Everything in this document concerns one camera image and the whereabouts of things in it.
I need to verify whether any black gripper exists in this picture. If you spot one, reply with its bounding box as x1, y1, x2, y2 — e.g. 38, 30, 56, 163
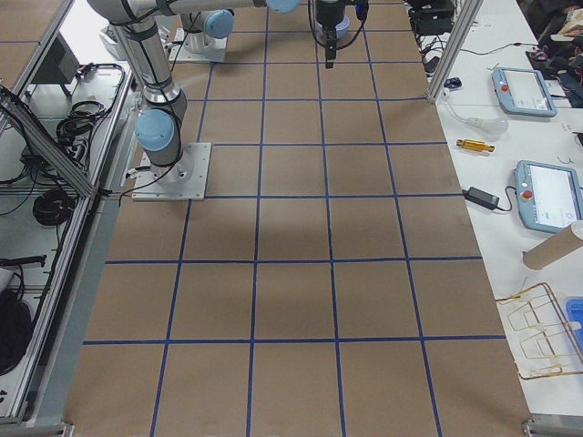
315, 0, 349, 69

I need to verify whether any cardboard tube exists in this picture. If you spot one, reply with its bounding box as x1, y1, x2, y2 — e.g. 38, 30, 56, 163
522, 220, 582, 270

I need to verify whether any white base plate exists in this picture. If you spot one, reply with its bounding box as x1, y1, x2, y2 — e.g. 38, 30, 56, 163
169, 28, 228, 64
130, 142, 211, 201

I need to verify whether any teach pendant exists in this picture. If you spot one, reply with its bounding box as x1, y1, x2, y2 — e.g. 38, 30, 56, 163
514, 160, 582, 233
492, 67, 557, 118

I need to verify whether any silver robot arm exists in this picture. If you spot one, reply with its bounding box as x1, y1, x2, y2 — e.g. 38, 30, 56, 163
89, 1, 299, 183
186, 1, 355, 69

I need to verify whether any far teach pendant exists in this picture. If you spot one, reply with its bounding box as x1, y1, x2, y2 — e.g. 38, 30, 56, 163
492, 67, 557, 118

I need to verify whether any gold cylindrical tool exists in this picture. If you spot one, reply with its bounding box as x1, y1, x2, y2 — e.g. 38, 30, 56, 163
455, 139, 496, 153

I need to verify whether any coiled black cable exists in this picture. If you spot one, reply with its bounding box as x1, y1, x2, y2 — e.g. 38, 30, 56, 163
32, 187, 77, 229

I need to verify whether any near teach pendant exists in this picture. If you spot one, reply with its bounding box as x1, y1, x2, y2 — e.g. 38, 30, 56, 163
514, 160, 582, 233

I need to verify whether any aluminium frame strut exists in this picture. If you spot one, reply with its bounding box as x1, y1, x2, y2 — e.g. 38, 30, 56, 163
426, 0, 483, 104

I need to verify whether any blue plastic tray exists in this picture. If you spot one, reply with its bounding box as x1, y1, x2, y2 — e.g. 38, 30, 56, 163
565, 298, 583, 351

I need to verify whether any gold wire rack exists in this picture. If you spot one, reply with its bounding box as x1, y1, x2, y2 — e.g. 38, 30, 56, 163
496, 282, 582, 381

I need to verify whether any black power brick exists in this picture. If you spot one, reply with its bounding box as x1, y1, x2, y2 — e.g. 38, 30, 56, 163
462, 187, 499, 210

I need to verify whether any white light bulb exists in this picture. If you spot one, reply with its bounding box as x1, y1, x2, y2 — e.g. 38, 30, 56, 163
441, 88, 509, 137

